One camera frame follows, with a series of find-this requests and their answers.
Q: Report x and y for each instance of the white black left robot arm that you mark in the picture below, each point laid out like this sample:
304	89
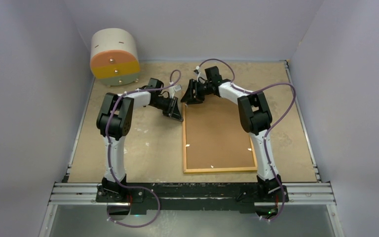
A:
115	119

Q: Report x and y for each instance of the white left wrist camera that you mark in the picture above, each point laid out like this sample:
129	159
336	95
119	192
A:
173	89

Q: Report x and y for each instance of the brown frame backing board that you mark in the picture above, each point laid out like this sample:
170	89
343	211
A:
215	137

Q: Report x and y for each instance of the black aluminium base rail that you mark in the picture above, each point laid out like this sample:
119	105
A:
242	197

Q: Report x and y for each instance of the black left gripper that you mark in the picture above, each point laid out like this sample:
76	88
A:
174	112

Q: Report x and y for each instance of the white orange yellow drawer cabinet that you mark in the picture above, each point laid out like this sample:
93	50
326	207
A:
114	57

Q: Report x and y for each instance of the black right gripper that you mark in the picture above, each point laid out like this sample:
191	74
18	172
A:
190	98

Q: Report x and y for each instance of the yellow wooden picture frame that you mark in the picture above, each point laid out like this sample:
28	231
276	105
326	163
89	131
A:
219	170

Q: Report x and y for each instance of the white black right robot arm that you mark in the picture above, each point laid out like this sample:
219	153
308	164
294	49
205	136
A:
255	119

